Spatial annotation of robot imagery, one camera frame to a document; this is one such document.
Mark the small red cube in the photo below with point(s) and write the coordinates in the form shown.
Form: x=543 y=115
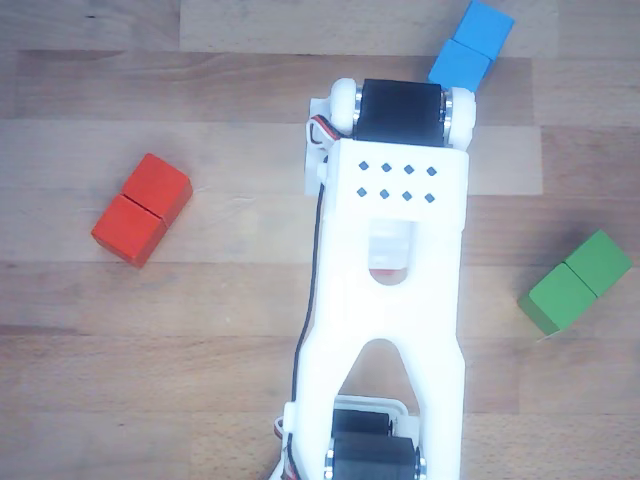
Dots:
x=387 y=271

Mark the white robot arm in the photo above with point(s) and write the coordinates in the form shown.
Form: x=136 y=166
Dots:
x=395 y=310

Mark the long red block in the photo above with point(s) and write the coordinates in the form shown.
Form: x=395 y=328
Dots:
x=142 y=210

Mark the long blue block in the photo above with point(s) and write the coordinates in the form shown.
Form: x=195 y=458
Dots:
x=475 y=45

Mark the long green block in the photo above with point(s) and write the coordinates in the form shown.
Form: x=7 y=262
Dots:
x=575 y=285

